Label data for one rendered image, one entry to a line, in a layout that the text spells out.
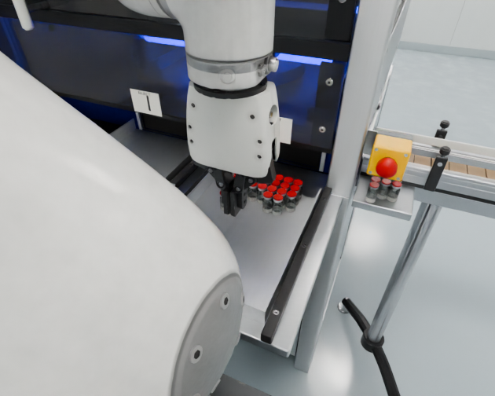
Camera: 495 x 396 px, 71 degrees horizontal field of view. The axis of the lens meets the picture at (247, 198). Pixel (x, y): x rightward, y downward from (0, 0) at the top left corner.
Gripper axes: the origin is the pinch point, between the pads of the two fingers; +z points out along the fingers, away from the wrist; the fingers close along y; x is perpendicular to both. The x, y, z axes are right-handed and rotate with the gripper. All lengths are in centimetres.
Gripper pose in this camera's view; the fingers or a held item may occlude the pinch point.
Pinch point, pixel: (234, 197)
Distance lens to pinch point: 45.2
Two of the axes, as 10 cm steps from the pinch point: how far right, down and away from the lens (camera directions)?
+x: -4.0, 5.8, -7.1
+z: 0.0, 7.7, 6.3
